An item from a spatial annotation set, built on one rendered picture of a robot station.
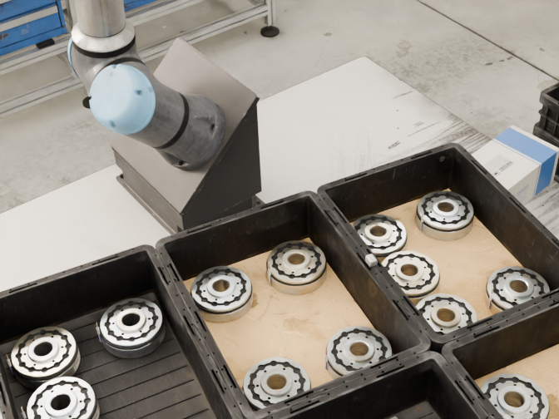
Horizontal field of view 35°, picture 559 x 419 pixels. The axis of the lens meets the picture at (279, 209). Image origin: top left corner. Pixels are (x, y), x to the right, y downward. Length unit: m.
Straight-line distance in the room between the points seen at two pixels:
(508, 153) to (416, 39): 1.92
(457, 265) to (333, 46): 2.23
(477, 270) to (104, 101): 0.72
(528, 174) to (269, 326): 0.67
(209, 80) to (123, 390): 0.67
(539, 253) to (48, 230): 0.98
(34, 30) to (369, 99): 1.46
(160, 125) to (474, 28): 2.43
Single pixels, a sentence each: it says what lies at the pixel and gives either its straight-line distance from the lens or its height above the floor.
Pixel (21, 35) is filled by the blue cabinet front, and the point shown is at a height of 0.37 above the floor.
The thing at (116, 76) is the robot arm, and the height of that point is 1.08.
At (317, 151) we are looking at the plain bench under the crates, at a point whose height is 0.70.
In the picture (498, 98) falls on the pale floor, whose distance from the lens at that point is 3.46.
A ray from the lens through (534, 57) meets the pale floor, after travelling 3.73.
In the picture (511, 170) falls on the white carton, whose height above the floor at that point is 0.79.
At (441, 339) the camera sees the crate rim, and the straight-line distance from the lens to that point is 1.34.
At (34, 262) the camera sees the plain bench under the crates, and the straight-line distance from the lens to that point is 1.84.
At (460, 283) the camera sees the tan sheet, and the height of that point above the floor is 0.83.
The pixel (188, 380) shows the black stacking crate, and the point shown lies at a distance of 1.41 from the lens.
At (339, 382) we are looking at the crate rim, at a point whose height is 0.93.
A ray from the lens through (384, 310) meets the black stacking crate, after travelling 1.41.
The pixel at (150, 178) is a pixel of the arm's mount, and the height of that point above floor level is 0.81.
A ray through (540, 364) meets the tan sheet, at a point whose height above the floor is 0.83.
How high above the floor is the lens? 1.95
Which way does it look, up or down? 42 degrees down
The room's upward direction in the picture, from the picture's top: 2 degrees counter-clockwise
